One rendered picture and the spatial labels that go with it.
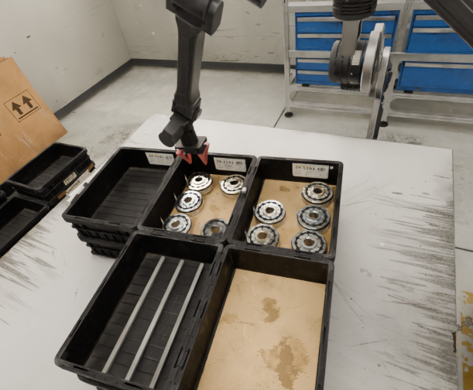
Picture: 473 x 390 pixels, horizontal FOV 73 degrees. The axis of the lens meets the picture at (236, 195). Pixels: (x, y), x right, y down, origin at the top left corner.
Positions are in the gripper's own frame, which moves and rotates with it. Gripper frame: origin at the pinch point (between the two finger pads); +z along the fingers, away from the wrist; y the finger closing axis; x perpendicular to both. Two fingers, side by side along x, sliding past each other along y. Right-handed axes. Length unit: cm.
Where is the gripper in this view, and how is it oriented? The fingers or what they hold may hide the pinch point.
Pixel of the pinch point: (197, 161)
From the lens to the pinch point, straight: 117.6
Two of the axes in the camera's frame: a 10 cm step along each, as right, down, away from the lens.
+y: 9.3, 0.8, -3.5
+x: 2.9, -7.3, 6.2
